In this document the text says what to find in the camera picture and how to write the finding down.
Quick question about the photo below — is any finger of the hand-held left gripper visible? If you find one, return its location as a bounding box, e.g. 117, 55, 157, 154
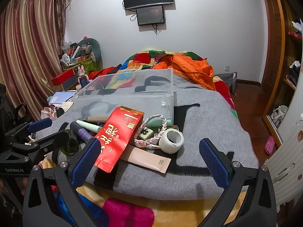
3, 118, 53, 139
9, 130, 70, 158

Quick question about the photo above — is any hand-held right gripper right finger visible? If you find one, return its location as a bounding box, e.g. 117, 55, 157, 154
199, 138, 278, 227

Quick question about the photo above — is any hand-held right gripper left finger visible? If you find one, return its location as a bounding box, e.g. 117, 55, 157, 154
22, 138, 109, 227

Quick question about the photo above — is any purple bottle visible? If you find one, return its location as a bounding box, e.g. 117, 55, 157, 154
69, 121, 94, 143

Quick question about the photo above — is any light green tube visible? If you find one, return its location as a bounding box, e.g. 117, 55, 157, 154
76, 119, 103, 133

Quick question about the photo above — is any red paper packet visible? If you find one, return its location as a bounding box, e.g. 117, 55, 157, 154
94, 106, 145, 173

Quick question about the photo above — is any white tape roll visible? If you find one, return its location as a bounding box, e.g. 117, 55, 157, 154
158, 128, 184, 154

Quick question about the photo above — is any pink white braided cord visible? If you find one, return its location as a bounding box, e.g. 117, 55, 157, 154
134, 115, 167, 150

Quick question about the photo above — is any pink cosmetic tube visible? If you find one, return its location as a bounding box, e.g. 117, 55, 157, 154
119, 144, 171, 173

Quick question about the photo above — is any clear plastic storage box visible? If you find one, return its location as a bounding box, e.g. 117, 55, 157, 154
70, 68, 176, 123

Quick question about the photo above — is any pink floral pouch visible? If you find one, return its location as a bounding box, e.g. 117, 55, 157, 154
41, 106, 58, 121

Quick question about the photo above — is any blue white notebook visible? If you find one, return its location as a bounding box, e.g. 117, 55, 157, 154
48, 91, 77, 104

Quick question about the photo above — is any dark chair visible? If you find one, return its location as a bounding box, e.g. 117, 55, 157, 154
0, 83, 32, 138

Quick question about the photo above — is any grey black blanket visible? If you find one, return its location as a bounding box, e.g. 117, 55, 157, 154
33, 76, 259, 200

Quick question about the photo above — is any brown cardboard tube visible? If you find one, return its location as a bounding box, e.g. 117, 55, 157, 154
85, 116, 110, 122

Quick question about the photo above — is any red flat box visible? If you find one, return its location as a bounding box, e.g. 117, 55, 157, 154
52, 67, 78, 86

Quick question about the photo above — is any pink clog shoe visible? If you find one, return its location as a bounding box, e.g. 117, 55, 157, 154
264, 136, 276, 155

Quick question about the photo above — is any pink rabbit toy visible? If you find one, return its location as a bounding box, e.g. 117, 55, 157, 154
78, 66, 89, 81

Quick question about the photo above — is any colourful printed bedsheet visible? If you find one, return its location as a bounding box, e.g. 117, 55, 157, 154
38, 158, 249, 227

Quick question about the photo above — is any striped brown curtain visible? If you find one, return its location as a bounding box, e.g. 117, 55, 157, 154
0, 0, 64, 121

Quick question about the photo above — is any green cardboard box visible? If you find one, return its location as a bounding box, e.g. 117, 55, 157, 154
79, 57, 98, 76

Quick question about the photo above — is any white bag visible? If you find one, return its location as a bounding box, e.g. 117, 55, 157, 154
271, 105, 288, 126

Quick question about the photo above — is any red cloth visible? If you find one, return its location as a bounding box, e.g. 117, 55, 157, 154
89, 67, 119, 78

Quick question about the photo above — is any grey backpack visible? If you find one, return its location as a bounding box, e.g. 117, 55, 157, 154
214, 72, 237, 94

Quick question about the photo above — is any grey plush toy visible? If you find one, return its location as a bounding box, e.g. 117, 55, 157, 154
77, 38, 102, 62

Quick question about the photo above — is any orange jacket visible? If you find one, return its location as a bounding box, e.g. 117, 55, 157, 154
151, 54, 216, 91

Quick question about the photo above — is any brown lace curtain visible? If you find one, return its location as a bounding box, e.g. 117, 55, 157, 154
55, 0, 67, 43

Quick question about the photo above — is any colourful patchwork blanket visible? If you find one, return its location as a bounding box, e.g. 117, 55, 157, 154
90, 50, 237, 110

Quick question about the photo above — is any wooden wardrobe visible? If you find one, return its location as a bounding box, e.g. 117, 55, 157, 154
262, 0, 303, 147

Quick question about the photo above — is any small black monitor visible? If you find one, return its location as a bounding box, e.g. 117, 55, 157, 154
136, 5, 165, 26

